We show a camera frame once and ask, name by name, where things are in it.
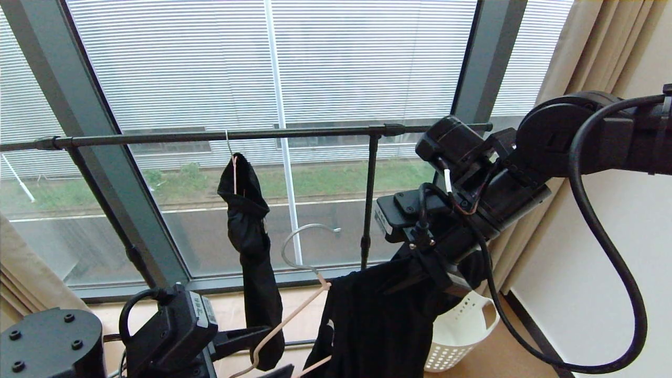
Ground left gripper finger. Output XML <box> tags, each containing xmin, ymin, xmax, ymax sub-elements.
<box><xmin>247</xmin><ymin>364</ymin><xmax>295</xmax><ymax>378</ymax></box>
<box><xmin>210</xmin><ymin>325</ymin><xmax>274</xmax><ymax>361</ymax></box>

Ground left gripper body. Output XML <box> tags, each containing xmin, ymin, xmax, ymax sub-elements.
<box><xmin>198</xmin><ymin>341</ymin><xmax>221</xmax><ymax>378</ymax></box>

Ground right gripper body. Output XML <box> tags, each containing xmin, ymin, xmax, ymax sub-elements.
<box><xmin>407</xmin><ymin>168</ymin><xmax>552</xmax><ymax>293</ymax></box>

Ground black garment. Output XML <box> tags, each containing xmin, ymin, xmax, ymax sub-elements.
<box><xmin>302</xmin><ymin>244</ymin><xmax>489</xmax><ymax>378</ymax></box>

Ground white laundry basket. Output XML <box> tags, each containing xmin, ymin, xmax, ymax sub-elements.
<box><xmin>424</xmin><ymin>289</ymin><xmax>501</xmax><ymax>372</ymax></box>

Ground black clothes rack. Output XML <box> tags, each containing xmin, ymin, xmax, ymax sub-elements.
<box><xmin>0</xmin><ymin>123</ymin><xmax>494</xmax><ymax>350</ymax></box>

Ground beige curtain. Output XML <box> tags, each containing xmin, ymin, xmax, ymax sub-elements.
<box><xmin>475</xmin><ymin>0</ymin><xmax>667</xmax><ymax>295</ymax></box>
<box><xmin>0</xmin><ymin>213</ymin><xmax>90</xmax><ymax>316</ymax></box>

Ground window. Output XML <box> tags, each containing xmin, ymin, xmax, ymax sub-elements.
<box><xmin>0</xmin><ymin>0</ymin><xmax>575</xmax><ymax>302</ymax></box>

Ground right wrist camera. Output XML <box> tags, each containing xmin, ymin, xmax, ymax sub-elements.
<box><xmin>374</xmin><ymin>192</ymin><xmax>453</xmax><ymax>245</ymax></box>

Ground black cable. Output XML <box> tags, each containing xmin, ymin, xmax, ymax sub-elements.
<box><xmin>417</xmin><ymin>93</ymin><xmax>667</xmax><ymax>375</ymax></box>

